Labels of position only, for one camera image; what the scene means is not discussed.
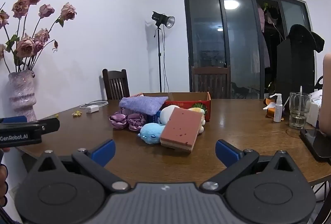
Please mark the blue packet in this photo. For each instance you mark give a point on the blue packet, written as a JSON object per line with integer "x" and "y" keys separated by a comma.
{"x": 154, "y": 118}

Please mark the sliding glass door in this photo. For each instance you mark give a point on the sliding glass door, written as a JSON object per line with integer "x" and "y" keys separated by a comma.
{"x": 206, "y": 32}

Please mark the red cardboard box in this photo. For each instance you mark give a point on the red cardboard box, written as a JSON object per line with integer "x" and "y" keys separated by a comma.
{"x": 191, "y": 105}

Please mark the yellow flower crumbs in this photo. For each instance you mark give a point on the yellow flower crumbs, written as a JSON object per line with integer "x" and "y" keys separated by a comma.
{"x": 76, "y": 114}

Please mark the pink sponge block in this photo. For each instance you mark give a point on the pink sponge block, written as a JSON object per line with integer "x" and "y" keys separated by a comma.
{"x": 181, "y": 128}

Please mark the purple satin scrunchie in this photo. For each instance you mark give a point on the purple satin scrunchie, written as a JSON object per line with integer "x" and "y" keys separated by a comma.
{"x": 117, "y": 119}
{"x": 135, "y": 122}

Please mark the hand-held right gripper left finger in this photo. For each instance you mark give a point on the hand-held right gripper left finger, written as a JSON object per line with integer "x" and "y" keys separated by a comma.
{"x": 103, "y": 151}

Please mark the clear stirring rod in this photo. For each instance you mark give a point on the clear stirring rod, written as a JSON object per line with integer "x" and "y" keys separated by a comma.
{"x": 300, "y": 94}

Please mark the white spray bottle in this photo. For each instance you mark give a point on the white spray bottle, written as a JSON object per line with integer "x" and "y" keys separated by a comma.
{"x": 278, "y": 110}

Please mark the bunch of dried pink roses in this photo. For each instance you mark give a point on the bunch of dried pink roses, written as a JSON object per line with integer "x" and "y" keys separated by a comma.
{"x": 25, "y": 47}

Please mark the pink hanging garment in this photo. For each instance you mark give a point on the pink hanging garment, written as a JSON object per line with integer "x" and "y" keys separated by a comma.
{"x": 261, "y": 19}

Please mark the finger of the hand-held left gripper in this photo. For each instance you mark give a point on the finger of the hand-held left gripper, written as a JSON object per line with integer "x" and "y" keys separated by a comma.
{"x": 15, "y": 119}
{"x": 50, "y": 124}

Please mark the orange foil wrapper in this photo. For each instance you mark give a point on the orange foil wrapper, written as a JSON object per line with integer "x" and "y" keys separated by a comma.
{"x": 270, "y": 111}

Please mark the studio light on stand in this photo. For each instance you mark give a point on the studio light on stand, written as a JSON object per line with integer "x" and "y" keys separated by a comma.
{"x": 159, "y": 17}

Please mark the yellow and white plush toy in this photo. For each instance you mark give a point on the yellow and white plush toy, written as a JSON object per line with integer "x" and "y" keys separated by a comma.
{"x": 203, "y": 120}

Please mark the purple knit towel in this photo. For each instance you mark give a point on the purple knit towel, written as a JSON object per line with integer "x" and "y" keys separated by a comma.
{"x": 142, "y": 105}

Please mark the blue plush toy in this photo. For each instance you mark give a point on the blue plush toy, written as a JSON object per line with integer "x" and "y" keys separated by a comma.
{"x": 152, "y": 133}

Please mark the person's left hand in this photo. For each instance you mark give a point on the person's left hand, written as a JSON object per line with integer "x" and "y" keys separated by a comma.
{"x": 2, "y": 177}

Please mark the white tissue pack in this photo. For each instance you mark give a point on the white tissue pack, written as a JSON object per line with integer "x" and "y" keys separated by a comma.
{"x": 314, "y": 110}

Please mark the black furry garment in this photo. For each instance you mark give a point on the black furry garment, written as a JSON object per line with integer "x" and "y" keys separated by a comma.
{"x": 302, "y": 35}

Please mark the dark wooden chair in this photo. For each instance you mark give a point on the dark wooden chair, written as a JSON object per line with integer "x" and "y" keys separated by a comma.
{"x": 210, "y": 81}
{"x": 116, "y": 84}

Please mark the black phone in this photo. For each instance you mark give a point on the black phone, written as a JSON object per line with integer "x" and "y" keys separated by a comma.
{"x": 315, "y": 145}

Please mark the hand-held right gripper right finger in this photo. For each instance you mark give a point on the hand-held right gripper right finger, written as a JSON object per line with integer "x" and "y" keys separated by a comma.
{"x": 227, "y": 153}

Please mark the white power adapter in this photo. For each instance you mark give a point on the white power adapter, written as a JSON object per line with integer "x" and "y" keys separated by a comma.
{"x": 92, "y": 109}

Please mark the pink ceramic vase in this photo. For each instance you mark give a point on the pink ceramic vase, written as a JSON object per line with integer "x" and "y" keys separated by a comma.
{"x": 22, "y": 94}

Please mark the clear drinking glass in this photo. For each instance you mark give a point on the clear drinking glass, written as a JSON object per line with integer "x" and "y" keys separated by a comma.
{"x": 297, "y": 120}

